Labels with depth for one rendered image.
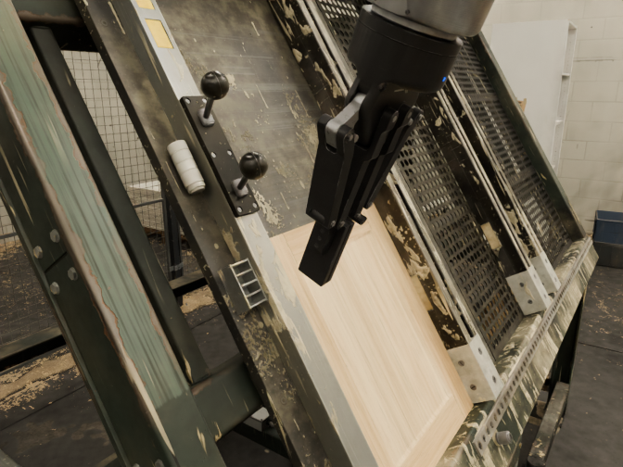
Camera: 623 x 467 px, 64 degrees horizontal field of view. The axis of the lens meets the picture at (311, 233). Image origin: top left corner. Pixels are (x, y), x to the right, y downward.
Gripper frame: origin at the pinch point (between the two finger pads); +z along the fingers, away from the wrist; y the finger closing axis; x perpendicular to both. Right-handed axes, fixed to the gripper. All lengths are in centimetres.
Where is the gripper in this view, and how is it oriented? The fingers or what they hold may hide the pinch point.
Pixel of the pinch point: (324, 246)
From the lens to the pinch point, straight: 45.7
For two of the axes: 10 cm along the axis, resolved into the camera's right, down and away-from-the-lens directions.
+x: 7.6, 5.3, -3.8
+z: -2.9, 7.9, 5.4
